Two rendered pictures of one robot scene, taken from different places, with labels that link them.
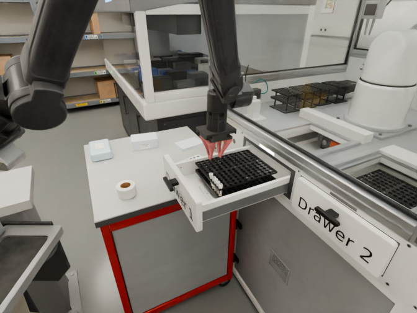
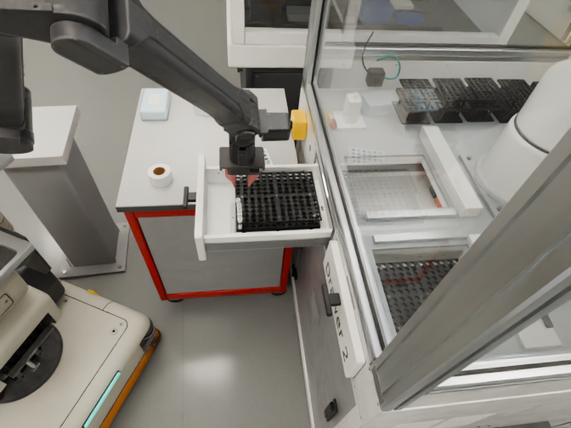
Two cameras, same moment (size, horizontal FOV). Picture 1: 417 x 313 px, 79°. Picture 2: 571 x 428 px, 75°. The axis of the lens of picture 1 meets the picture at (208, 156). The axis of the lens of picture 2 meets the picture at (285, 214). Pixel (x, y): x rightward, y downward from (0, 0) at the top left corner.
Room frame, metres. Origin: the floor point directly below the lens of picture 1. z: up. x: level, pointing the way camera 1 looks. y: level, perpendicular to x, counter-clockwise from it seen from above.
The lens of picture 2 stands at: (0.10, -0.29, 1.66)
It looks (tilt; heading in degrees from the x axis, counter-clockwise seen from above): 51 degrees down; 15
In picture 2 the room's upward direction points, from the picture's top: 7 degrees clockwise
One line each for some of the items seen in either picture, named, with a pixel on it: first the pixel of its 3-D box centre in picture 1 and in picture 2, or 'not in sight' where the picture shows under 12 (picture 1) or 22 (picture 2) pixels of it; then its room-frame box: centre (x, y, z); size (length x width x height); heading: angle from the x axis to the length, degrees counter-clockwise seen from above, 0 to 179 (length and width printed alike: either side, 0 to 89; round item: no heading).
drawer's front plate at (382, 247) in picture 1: (334, 220); (341, 305); (0.51, -0.34, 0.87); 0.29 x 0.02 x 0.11; 26
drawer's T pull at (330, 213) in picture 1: (329, 214); (331, 299); (0.49, -0.31, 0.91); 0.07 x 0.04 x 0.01; 26
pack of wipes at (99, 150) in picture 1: (100, 149); (155, 104); (1.08, 0.52, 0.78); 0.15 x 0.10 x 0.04; 25
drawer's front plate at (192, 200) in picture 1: (180, 189); (201, 204); (0.65, 0.09, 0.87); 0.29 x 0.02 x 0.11; 26
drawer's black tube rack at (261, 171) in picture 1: (234, 174); (275, 203); (0.74, -0.09, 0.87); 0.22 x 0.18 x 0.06; 116
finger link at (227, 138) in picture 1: (216, 144); (243, 172); (0.67, -0.02, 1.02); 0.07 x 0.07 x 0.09; 26
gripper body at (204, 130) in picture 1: (216, 122); (241, 150); (0.67, -0.02, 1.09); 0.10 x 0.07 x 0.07; 116
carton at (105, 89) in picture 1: (109, 87); not in sight; (4.25, 1.65, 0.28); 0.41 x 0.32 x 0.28; 120
